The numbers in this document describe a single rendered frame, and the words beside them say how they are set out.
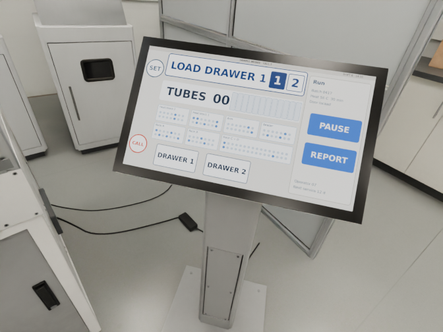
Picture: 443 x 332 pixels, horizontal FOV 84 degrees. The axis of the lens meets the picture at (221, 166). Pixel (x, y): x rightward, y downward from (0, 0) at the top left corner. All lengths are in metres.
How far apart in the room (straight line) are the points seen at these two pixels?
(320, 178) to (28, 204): 0.67
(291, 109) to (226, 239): 0.45
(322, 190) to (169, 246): 1.23
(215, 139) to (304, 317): 1.17
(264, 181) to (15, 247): 0.66
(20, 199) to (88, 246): 1.02
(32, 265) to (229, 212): 0.57
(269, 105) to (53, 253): 0.73
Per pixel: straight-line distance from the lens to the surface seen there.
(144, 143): 0.56
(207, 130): 0.52
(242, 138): 0.51
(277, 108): 0.53
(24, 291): 0.99
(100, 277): 1.58
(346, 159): 0.54
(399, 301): 1.80
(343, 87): 0.57
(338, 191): 0.53
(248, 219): 0.71
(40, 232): 0.83
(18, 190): 0.73
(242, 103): 0.53
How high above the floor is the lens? 1.31
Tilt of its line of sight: 36 degrees down
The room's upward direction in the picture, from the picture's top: 6 degrees clockwise
